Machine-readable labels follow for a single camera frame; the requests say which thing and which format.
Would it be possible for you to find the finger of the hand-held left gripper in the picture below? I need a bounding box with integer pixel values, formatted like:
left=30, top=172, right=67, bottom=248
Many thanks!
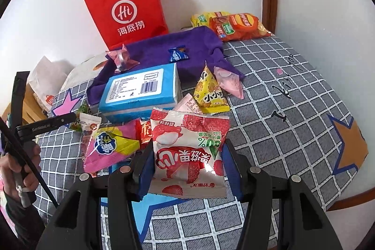
left=16, top=113, right=77, bottom=135

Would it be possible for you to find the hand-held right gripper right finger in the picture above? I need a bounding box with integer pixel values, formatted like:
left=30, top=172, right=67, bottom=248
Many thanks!
left=221, top=139, right=343, bottom=250

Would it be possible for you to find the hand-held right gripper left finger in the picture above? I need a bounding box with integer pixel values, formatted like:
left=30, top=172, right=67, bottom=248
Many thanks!
left=35, top=139, right=156, bottom=250

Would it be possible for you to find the green snack packet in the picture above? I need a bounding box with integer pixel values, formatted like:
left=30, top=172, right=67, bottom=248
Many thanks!
left=69, top=102, right=89, bottom=132

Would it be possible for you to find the small white colourful snack packet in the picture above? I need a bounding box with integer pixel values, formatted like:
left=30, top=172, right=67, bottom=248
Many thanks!
left=79, top=113, right=102, bottom=148

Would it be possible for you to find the white red lychee snack packet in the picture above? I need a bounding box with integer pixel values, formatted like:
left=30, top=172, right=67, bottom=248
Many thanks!
left=150, top=106, right=230, bottom=199

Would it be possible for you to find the pink yellow snack packet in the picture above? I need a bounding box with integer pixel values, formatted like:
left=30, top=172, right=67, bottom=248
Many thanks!
left=83, top=125, right=140, bottom=174

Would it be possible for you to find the pale pink printed packet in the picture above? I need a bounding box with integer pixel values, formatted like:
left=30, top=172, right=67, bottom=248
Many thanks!
left=173, top=93, right=203, bottom=115

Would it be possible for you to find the pink packet with white circle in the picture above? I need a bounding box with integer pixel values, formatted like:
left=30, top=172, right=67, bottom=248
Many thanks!
left=213, top=65, right=244, bottom=100

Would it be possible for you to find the purple towel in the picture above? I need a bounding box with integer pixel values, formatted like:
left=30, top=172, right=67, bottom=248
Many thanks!
left=87, top=26, right=246, bottom=105

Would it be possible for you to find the person's left forearm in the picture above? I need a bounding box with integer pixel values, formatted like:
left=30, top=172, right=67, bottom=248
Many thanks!
left=0, top=180, right=47, bottom=250

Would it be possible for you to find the person's left hand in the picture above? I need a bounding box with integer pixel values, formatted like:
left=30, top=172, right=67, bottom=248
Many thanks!
left=0, top=143, right=41, bottom=204

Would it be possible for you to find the wooden nightstand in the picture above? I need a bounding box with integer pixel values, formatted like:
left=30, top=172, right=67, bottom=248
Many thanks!
left=1, top=92, right=48, bottom=129

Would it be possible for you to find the white paper bag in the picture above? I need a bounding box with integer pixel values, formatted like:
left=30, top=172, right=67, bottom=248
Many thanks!
left=27, top=56, right=74, bottom=113

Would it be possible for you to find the small red packet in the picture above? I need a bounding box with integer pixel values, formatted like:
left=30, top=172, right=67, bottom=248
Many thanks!
left=135, top=119, right=153, bottom=149

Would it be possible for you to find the grey checked star bedsheet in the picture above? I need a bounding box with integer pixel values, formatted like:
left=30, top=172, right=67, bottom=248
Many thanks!
left=37, top=33, right=370, bottom=250

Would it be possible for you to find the yellow triangular snack packet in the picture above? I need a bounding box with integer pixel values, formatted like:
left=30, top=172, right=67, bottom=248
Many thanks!
left=193, top=61, right=230, bottom=114

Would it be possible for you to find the blue tissue pack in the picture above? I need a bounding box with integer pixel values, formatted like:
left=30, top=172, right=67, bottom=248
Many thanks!
left=98, top=63, right=184, bottom=124

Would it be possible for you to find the pink twisted candy wrapper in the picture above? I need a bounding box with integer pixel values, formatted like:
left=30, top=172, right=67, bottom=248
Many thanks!
left=105, top=44, right=140, bottom=74

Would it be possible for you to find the small blue cookie packet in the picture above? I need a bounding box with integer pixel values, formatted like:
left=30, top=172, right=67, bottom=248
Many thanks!
left=168, top=46, right=187, bottom=63

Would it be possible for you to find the red paper bag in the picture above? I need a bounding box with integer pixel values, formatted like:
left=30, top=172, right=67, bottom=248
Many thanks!
left=83, top=0, right=170, bottom=51

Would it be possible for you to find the orange chip bag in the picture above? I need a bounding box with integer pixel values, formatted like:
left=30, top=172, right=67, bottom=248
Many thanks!
left=209, top=13, right=273, bottom=42

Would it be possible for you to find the yellow chip bag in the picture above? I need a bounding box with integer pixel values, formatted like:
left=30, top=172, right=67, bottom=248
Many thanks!
left=191, top=11, right=232, bottom=29

